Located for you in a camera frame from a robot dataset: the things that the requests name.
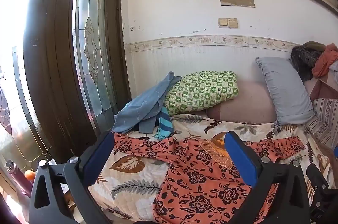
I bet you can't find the orange floral garment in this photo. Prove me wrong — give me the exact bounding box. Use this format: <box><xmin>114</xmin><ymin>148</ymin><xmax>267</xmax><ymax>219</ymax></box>
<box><xmin>113</xmin><ymin>131</ymin><xmax>307</xmax><ymax>224</ymax></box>

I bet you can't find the blue-grey pillow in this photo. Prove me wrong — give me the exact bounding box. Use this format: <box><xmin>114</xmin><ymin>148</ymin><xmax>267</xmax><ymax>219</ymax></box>
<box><xmin>255</xmin><ymin>57</ymin><xmax>316</xmax><ymax>126</ymax></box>

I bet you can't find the olive cloth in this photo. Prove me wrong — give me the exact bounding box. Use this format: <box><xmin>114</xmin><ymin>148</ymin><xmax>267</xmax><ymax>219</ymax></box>
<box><xmin>302</xmin><ymin>41</ymin><xmax>326</xmax><ymax>52</ymax></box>

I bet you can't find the green checked pillow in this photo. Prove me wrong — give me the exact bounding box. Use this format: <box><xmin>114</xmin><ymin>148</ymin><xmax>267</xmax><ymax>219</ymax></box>
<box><xmin>164</xmin><ymin>71</ymin><xmax>239</xmax><ymax>116</ymax></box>

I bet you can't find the cream leaf-print blanket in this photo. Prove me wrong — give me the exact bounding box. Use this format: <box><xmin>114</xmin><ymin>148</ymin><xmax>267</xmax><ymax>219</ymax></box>
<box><xmin>87</xmin><ymin>114</ymin><xmax>336</xmax><ymax>224</ymax></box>

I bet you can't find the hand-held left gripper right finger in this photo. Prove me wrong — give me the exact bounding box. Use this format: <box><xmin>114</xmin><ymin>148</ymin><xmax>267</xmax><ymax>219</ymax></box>
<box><xmin>224</xmin><ymin>131</ymin><xmax>317</xmax><ymax>224</ymax></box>

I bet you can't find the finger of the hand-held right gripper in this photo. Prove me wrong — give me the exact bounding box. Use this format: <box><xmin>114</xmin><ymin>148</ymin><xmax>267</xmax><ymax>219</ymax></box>
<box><xmin>306</xmin><ymin>163</ymin><xmax>334</xmax><ymax>191</ymax></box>

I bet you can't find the plain orange cloth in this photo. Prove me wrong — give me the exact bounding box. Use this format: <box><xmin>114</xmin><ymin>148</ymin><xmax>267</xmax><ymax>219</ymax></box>
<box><xmin>312</xmin><ymin>43</ymin><xmax>338</xmax><ymax>78</ymax></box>

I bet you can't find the maroon thermos bottle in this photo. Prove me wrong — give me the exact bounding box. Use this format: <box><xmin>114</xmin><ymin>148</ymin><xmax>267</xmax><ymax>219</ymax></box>
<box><xmin>5</xmin><ymin>160</ymin><xmax>33</xmax><ymax>197</ymax></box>

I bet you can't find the dark furry cloth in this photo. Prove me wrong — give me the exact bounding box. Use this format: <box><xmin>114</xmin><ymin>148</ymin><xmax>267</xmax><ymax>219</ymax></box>
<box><xmin>290</xmin><ymin>45</ymin><xmax>321</xmax><ymax>82</ymax></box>

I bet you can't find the pink padded cushion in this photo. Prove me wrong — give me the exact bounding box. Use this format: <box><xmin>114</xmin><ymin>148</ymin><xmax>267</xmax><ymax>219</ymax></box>
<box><xmin>206</xmin><ymin>80</ymin><xmax>278</xmax><ymax>124</ymax></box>

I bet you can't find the striped floral cushion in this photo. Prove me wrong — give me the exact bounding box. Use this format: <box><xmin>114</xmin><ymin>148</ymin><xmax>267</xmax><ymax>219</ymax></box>
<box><xmin>304</xmin><ymin>98</ymin><xmax>338</xmax><ymax>150</ymax></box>

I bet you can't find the brown wooden stained-glass door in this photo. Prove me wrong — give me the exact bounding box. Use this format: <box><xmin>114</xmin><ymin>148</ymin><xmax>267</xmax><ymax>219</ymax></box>
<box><xmin>0</xmin><ymin>0</ymin><xmax>132</xmax><ymax>214</ymax></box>

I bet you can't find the blue denim cloth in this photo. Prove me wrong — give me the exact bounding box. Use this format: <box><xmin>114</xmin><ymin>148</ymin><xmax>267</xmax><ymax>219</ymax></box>
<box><xmin>112</xmin><ymin>71</ymin><xmax>183</xmax><ymax>135</ymax></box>

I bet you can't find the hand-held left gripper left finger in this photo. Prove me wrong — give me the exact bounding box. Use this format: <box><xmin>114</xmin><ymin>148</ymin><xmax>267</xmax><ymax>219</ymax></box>
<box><xmin>29</xmin><ymin>131</ymin><xmax>115</xmax><ymax>224</ymax></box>

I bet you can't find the teal striped cloth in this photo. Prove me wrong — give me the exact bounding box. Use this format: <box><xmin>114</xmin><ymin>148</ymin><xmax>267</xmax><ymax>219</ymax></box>
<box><xmin>154</xmin><ymin>105</ymin><xmax>173</xmax><ymax>140</ymax></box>

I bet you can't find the maroon patchwork cloth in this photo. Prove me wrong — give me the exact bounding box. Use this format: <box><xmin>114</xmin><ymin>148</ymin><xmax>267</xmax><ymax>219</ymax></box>
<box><xmin>304</xmin><ymin>73</ymin><xmax>338</xmax><ymax>103</ymax></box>

